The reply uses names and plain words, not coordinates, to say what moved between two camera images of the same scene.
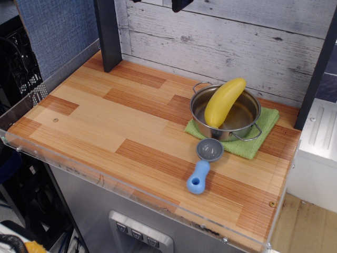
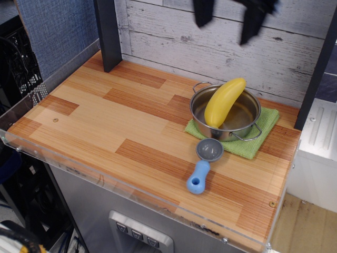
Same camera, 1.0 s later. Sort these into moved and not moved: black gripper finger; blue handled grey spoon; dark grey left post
Moved: black gripper finger
Not moved: blue handled grey spoon; dark grey left post
